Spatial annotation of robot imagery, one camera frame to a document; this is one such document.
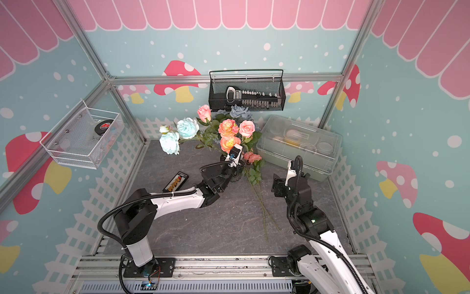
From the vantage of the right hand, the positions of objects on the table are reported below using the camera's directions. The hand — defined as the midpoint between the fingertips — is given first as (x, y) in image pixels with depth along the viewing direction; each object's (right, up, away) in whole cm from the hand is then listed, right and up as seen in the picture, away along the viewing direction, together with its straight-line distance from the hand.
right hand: (281, 175), depth 73 cm
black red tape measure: (-76, +20, +5) cm, 79 cm away
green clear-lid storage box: (+6, +17, +22) cm, 28 cm away
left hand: (-15, +11, +4) cm, 19 cm away
